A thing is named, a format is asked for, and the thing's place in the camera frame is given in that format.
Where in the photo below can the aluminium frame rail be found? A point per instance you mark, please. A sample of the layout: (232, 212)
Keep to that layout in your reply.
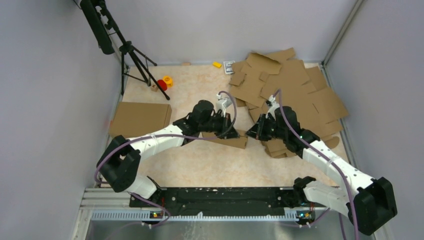
(107, 215)

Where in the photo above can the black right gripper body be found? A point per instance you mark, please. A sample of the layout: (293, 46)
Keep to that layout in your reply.
(272, 130)

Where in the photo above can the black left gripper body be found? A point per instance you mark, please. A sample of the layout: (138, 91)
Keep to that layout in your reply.
(217, 124)

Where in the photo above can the orange round toy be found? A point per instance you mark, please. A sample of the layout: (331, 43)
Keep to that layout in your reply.
(168, 81)

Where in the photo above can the yellow block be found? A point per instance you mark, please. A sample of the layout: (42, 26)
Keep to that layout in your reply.
(217, 64)

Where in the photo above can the cardboard box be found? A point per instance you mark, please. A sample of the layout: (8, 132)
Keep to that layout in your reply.
(240, 142)
(135, 119)

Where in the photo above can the playing card box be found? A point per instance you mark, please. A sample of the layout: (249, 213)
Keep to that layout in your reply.
(228, 67)

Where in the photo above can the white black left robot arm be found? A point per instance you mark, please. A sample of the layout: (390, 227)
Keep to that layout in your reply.
(120, 162)

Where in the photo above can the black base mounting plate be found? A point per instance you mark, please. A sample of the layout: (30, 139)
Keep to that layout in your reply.
(228, 201)

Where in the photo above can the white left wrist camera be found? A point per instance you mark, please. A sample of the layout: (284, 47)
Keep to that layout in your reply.
(222, 104)

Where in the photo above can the cardboard sheet pile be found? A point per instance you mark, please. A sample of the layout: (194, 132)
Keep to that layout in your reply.
(305, 90)

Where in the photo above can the red round toy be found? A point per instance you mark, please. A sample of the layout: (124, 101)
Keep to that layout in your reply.
(162, 84)

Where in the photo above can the black camera tripod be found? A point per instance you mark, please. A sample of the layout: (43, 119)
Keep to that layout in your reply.
(103, 27)

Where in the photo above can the folded closed cardboard box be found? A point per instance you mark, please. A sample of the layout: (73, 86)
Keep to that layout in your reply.
(135, 119)

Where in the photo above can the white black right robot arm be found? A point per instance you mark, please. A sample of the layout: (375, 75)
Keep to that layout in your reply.
(344, 179)

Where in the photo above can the small wooden cube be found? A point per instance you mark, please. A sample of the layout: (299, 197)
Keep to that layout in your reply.
(154, 88)

